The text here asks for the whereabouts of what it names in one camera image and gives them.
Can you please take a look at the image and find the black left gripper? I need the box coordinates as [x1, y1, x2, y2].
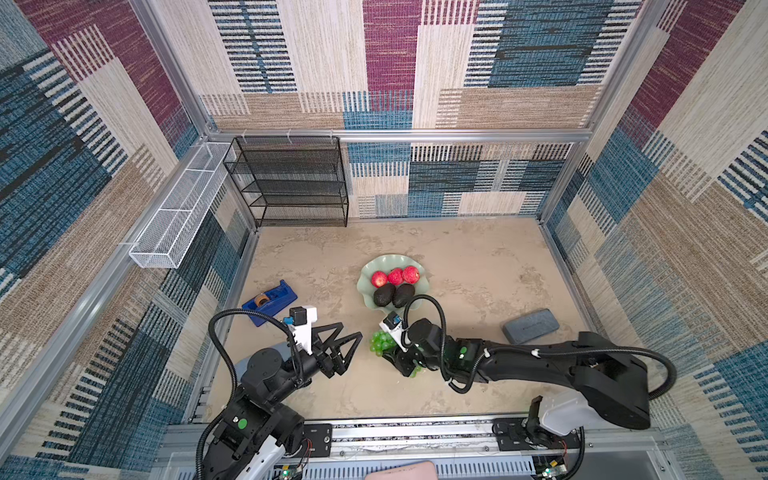
[266, 321, 358, 409]

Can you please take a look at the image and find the green fake grape bunch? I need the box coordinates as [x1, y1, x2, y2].
[370, 331, 422, 376]

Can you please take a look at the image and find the dark fake avocado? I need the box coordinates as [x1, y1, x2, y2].
[372, 283, 396, 307]
[392, 283, 416, 308]

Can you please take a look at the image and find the red fake apple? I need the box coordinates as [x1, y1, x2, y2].
[371, 271, 388, 289]
[402, 265, 421, 285]
[387, 268, 405, 287]

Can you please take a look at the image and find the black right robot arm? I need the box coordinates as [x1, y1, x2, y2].
[379, 294, 678, 444]

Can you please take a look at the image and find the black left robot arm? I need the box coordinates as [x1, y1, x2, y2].
[195, 307, 363, 479]

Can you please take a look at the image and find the green scalloped fruit bowl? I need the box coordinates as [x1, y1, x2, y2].
[357, 254, 430, 314]

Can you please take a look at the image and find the blue tape dispenser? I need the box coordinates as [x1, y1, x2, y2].
[242, 280, 298, 317]

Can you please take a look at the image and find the grey sponge block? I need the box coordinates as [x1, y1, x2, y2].
[502, 309, 560, 345]

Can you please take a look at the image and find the black mesh shelf rack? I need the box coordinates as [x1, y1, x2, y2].
[223, 136, 349, 228]

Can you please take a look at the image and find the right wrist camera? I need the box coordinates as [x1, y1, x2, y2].
[379, 311, 406, 351]

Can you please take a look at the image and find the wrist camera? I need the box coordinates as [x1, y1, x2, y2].
[379, 311, 406, 351]
[284, 305, 318, 355]

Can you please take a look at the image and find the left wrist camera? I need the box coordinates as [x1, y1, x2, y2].
[284, 305, 318, 355]

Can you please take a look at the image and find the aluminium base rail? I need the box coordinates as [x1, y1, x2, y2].
[155, 413, 667, 480]

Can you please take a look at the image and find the white mesh wall basket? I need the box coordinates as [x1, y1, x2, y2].
[129, 142, 229, 269]

